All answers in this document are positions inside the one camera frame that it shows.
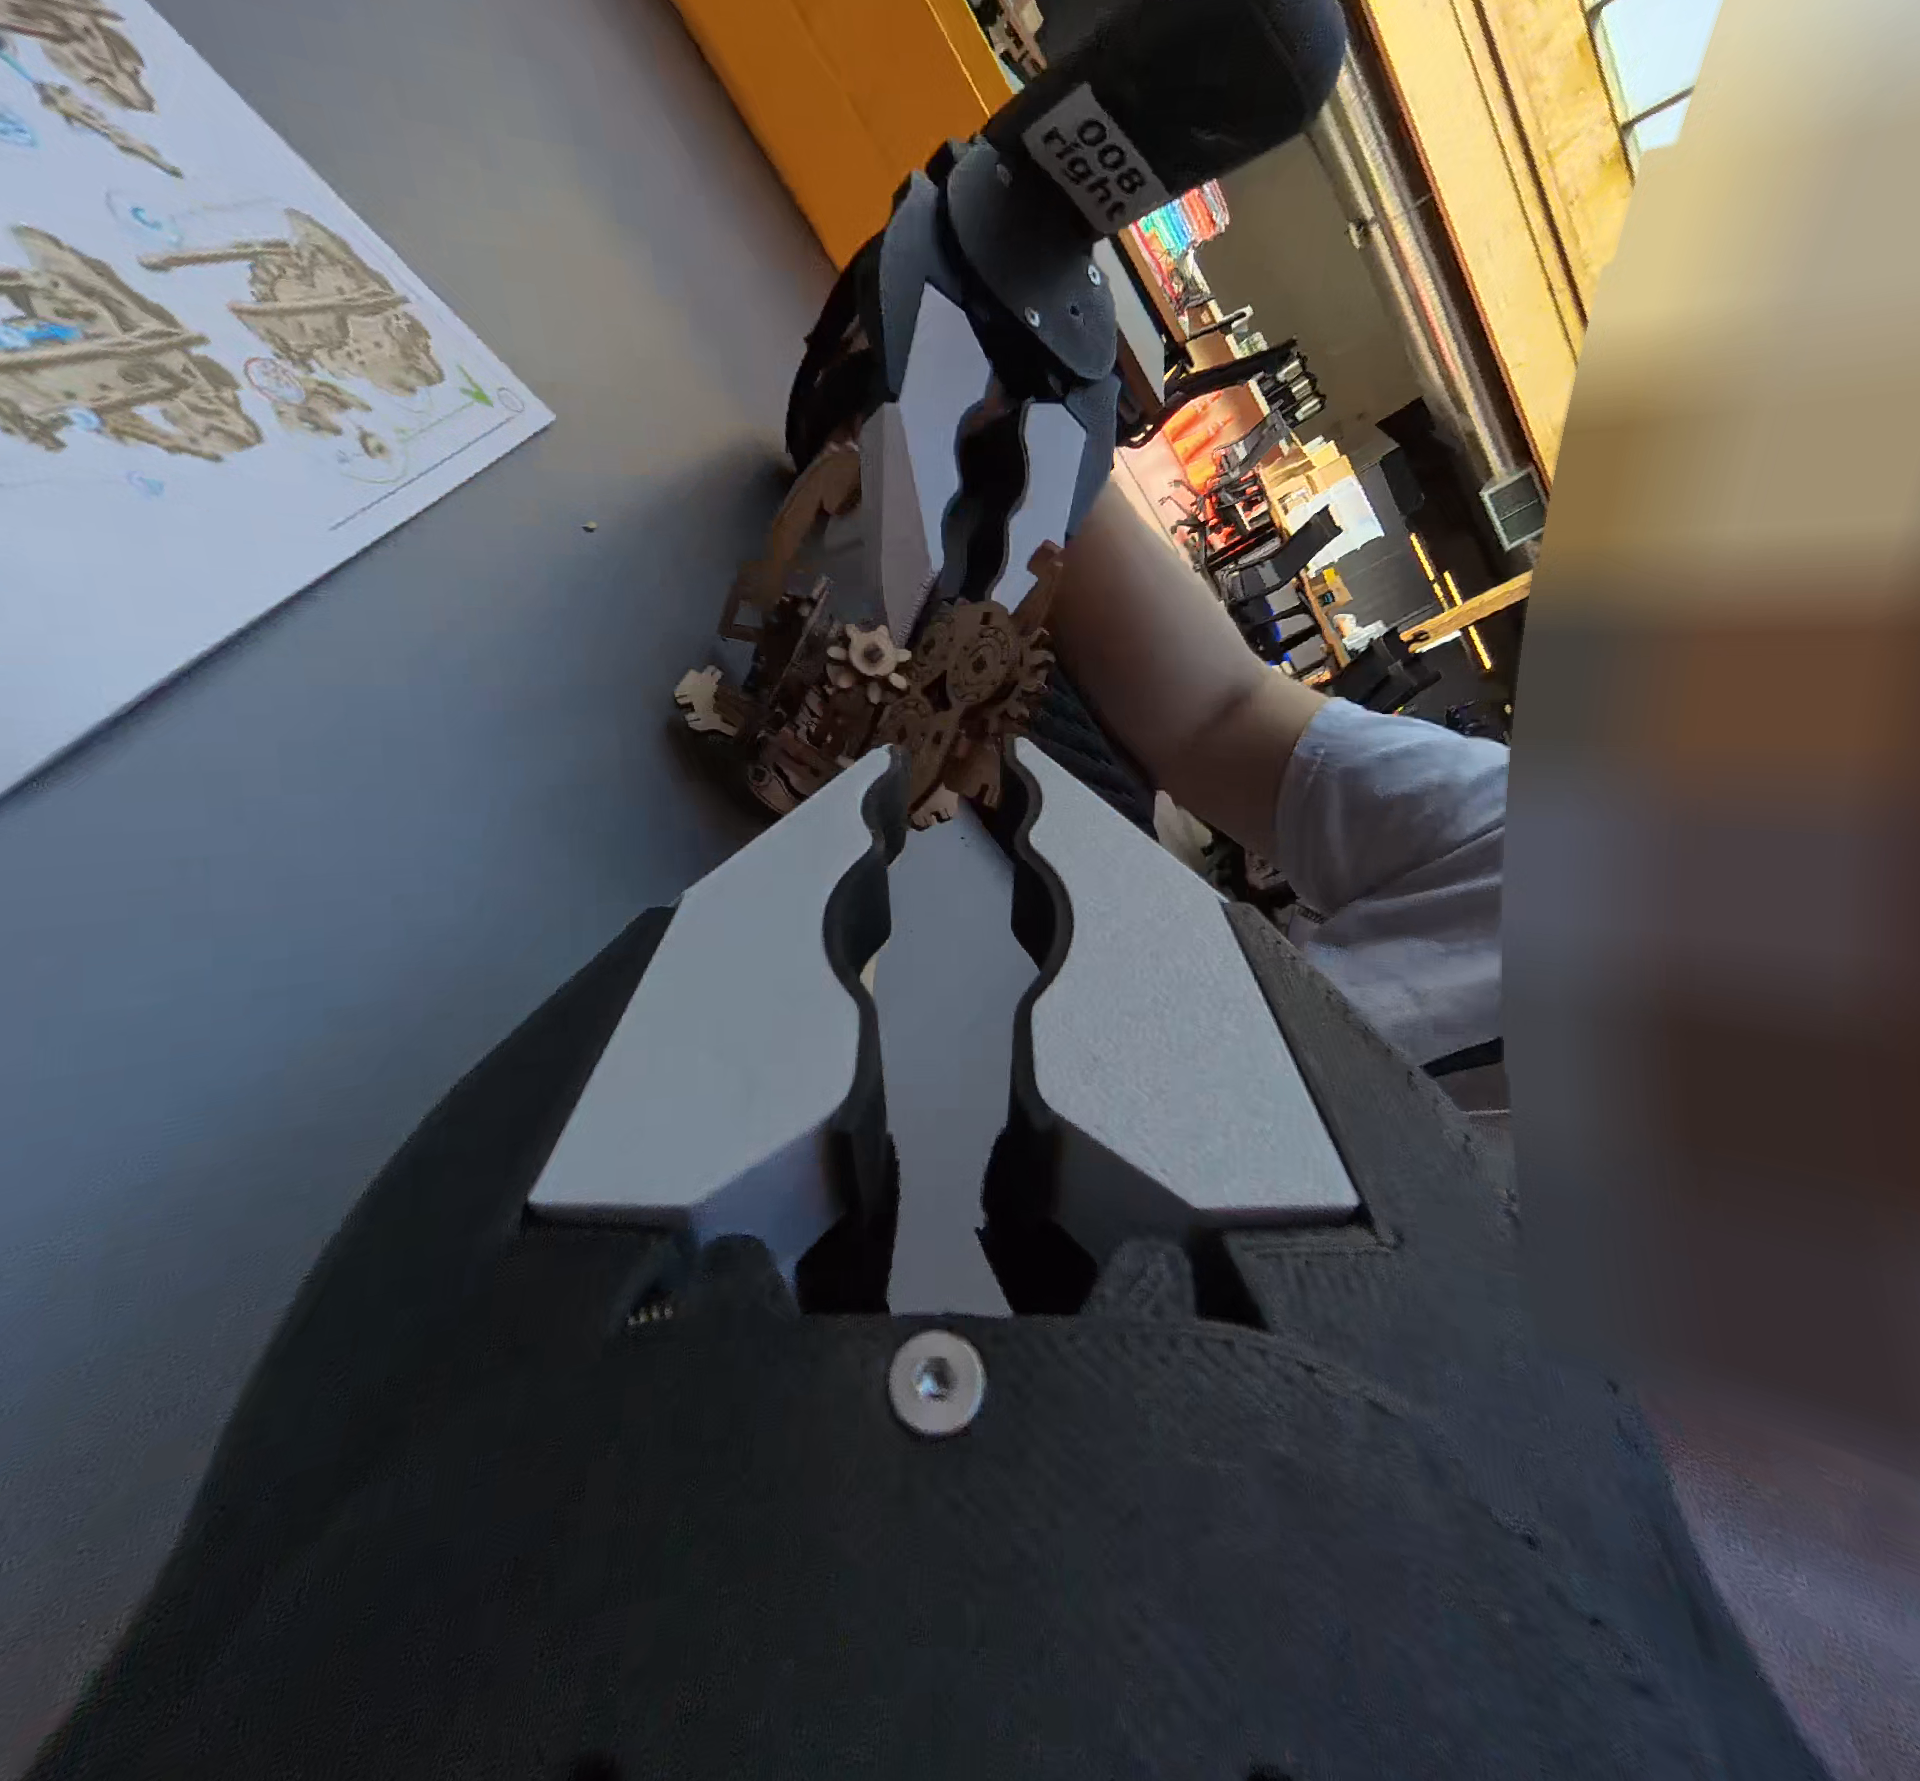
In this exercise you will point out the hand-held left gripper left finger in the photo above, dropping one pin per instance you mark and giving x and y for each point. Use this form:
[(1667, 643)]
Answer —
[(706, 1060)]

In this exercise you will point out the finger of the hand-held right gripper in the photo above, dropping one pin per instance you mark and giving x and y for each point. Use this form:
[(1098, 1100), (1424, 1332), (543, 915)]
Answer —
[(924, 371), (1056, 476)]

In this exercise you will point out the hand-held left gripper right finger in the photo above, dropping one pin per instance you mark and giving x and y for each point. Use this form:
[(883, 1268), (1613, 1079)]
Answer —
[(1186, 1060)]

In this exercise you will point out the wooden gear model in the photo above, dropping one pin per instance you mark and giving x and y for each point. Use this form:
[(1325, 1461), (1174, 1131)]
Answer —
[(960, 671)]

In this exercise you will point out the person's right forearm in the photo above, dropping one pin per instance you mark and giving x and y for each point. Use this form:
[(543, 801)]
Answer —
[(1169, 641)]

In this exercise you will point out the white assembly instruction booklet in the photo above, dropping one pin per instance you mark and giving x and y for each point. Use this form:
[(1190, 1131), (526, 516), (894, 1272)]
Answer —
[(180, 581)]

